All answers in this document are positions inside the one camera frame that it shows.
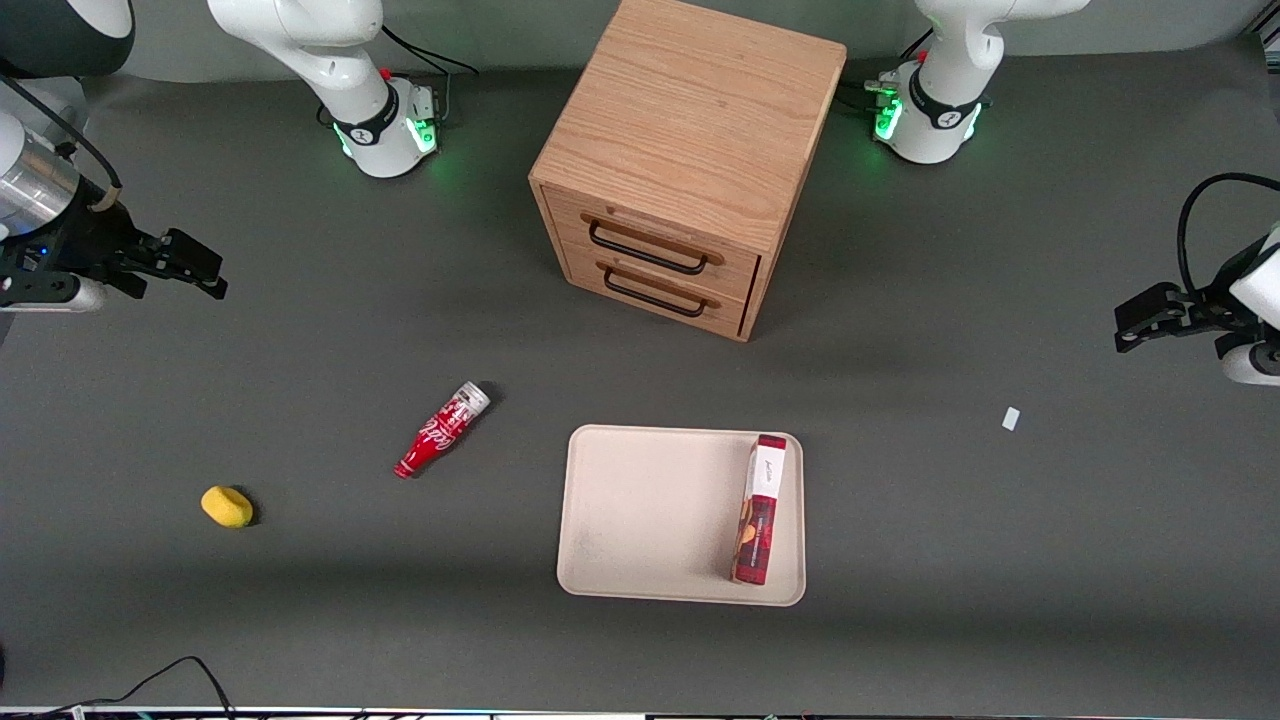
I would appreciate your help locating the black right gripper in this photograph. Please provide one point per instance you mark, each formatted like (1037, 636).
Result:
(92, 240)

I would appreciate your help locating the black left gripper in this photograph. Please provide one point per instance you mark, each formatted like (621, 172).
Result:
(1203, 304)

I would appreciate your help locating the red coke bottle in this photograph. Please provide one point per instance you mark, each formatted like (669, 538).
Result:
(441, 430)

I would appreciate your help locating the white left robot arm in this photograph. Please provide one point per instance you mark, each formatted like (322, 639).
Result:
(935, 115)

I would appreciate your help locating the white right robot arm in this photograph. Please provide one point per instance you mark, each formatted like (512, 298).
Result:
(372, 120)

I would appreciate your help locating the beige plastic tray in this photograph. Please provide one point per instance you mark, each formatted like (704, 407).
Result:
(650, 520)

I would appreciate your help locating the small white paper tag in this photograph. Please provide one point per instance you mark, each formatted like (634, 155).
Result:
(1011, 418)

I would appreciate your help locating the yellow sponge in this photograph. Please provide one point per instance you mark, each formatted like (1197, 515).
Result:
(227, 506)

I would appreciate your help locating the red snack box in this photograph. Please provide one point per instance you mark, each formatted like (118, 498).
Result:
(762, 510)

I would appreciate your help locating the wooden two-drawer cabinet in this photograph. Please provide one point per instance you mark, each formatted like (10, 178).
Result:
(690, 130)

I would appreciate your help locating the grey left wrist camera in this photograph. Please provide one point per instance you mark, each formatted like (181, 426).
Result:
(1250, 362)

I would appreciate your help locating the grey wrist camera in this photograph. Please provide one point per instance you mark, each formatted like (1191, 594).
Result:
(50, 293)
(1250, 362)

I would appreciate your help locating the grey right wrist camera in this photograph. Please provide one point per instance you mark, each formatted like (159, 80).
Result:
(50, 293)

